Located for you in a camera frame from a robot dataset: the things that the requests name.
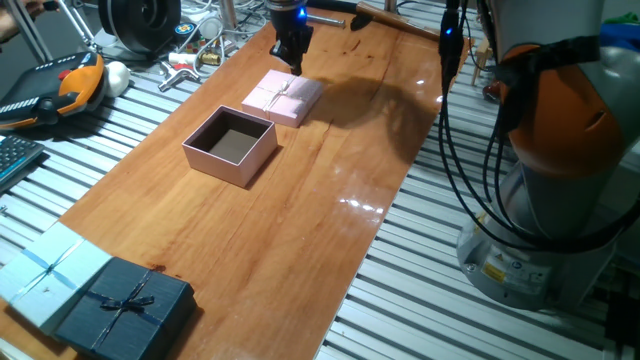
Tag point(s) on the light blue gift box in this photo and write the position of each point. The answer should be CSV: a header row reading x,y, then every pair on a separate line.
x,y
45,280

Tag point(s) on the black keyboard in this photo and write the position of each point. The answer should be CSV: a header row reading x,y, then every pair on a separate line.
x,y
15,155

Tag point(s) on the upright metal post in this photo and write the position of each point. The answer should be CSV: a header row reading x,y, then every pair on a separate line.
x,y
229,12

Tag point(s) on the open pink box base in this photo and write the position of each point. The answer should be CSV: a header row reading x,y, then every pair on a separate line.
x,y
235,162

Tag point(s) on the white egg-shaped object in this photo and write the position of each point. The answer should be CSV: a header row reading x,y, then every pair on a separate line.
x,y
117,77

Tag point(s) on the orange and black teach pendant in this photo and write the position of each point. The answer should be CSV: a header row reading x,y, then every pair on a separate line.
x,y
75,90

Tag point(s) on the glossy wooden board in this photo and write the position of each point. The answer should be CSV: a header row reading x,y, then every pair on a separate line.
x,y
260,240

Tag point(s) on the upright aluminium pole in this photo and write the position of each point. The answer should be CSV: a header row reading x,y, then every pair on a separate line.
x,y
30,32

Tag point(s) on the brass fitting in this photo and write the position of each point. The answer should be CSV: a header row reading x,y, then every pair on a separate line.
x,y
211,59

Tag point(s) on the dark blue gift box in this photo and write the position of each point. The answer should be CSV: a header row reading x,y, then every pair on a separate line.
x,y
125,320

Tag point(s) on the round blue sticker disc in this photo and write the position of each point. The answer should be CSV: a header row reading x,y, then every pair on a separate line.
x,y
186,29

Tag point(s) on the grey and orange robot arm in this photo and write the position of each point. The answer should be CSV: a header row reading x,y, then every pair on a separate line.
x,y
565,150

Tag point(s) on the pink box lid with ribbon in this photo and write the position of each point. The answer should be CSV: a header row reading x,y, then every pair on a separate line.
x,y
295,102

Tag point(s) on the silver metal rod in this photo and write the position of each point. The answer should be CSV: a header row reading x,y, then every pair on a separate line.
x,y
325,21

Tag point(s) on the silver metal clamp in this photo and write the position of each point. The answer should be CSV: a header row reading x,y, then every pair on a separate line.
x,y
175,77

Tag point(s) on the blue plastic bag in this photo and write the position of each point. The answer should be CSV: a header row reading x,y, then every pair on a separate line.
x,y
622,32

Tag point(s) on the black filament spool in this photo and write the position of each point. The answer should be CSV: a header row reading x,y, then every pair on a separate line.
x,y
135,25

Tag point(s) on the small wooden rack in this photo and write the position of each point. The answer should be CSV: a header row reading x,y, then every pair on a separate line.
x,y
482,52

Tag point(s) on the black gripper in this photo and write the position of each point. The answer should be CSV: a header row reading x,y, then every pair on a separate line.
x,y
290,22

